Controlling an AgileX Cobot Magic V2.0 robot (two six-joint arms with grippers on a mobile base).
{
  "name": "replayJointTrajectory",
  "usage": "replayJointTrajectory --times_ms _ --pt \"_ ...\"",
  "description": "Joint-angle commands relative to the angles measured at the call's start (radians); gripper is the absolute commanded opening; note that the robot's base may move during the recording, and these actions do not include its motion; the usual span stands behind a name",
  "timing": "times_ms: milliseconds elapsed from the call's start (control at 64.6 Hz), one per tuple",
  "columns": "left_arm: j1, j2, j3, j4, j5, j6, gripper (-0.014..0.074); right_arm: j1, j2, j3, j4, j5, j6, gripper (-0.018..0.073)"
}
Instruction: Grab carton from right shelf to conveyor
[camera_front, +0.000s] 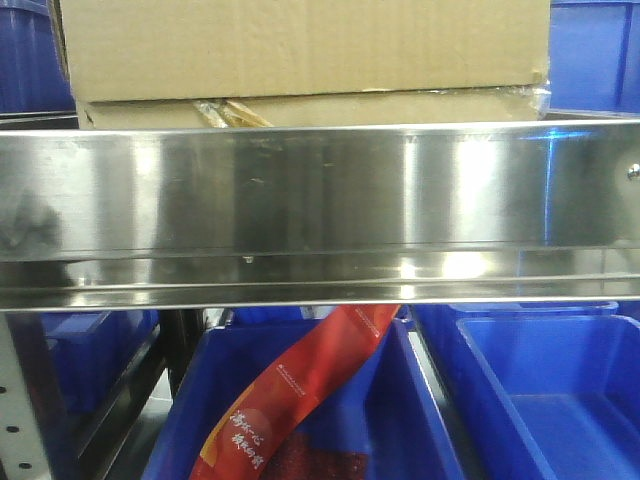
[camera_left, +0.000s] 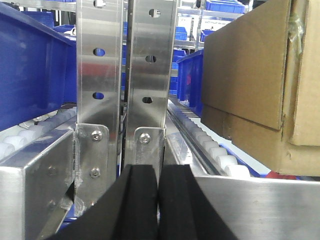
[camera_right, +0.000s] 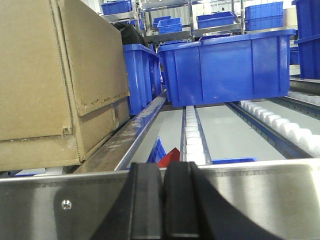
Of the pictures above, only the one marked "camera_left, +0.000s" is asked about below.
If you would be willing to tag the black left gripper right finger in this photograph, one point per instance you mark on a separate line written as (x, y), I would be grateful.
(185, 211)

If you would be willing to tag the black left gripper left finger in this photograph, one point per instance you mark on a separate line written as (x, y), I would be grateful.
(126, 211)

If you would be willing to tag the brown cardboard carton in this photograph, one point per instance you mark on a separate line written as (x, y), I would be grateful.
(261, 85)

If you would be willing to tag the left steel shelf upright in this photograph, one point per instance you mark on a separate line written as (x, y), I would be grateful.
(99, 39)

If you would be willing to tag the steel shelf upright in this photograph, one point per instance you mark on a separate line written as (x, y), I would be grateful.
(99, 39)
(150, 41)

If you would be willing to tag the blue bin behind carton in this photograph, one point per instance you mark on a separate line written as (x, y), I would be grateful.
(189, 81)

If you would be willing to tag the right steel shelf upright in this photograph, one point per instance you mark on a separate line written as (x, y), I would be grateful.
(150, 41)

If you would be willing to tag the right white roller track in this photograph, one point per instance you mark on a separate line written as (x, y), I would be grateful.
(214, 157)

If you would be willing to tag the white roller track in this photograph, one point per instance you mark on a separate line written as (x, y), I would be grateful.
(16, 137)
(214, 157)

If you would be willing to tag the left white roller track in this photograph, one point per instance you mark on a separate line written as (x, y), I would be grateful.
(16, 137)

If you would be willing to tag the large blue bin left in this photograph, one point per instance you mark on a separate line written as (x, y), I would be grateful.
(33, 62)

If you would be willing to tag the right steel shelf front rail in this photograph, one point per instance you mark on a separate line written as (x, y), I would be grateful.
(265, 209)

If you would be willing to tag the steel shelf rail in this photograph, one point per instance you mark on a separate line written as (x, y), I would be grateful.
(265, 209)
(34, 182)

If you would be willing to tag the left steel shelf front rail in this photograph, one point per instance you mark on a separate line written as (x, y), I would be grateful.
(34, 182)

